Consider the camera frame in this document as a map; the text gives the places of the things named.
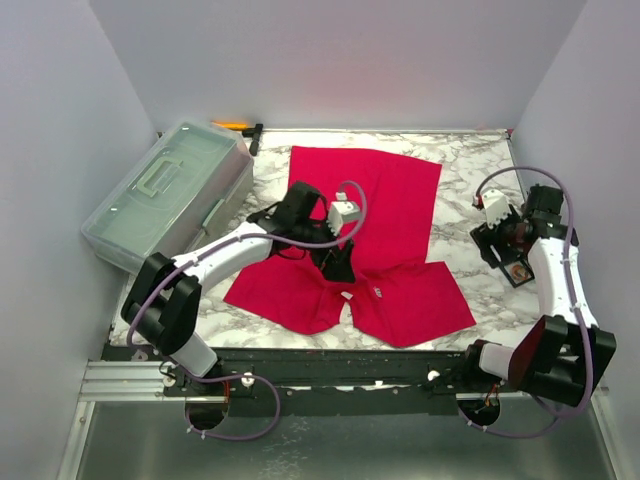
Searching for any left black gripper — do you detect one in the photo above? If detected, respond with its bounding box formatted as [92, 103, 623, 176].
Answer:
[293, 211, 355, 281]

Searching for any round orange brooch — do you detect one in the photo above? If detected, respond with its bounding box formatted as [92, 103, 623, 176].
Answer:
[510, 264, 530, 283]

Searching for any red t-shirt garment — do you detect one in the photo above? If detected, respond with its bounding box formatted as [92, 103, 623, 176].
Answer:
[222, 145, 478, 349]

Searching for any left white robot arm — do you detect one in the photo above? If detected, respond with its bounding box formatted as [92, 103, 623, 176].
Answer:
[121, 181, 368, 395]

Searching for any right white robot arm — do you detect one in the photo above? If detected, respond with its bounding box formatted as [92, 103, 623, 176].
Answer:
[459, 185, 617, 408]

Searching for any black clamp tool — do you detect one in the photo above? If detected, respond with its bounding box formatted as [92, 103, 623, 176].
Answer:
[241, 123, 264, 157]

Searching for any clear plastic storage box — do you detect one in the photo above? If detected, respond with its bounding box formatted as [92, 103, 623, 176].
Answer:
[81, 121, 254, 274]

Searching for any black wire tray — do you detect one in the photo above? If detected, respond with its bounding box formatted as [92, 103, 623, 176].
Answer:
[470, 223, 534, 288]

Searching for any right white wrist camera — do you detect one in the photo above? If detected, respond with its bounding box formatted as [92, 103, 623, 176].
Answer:
[472, 188, 512, 229]

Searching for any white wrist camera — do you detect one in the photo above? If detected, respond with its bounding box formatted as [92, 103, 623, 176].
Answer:
[472, 188, 512, 229]
[326, 200, 362, 236]

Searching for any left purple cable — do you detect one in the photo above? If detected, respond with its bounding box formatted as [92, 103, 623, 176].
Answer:
[125, 180, 368, 442]

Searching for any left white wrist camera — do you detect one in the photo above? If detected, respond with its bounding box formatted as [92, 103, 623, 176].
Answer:
[326, 200, 362, 236]

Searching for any black metal base rail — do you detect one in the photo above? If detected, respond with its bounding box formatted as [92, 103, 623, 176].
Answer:
[99, 344, 521, 417]

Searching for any aluminium frame rail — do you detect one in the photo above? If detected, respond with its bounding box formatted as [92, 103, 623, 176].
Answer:
[78, 361, 225, 404]

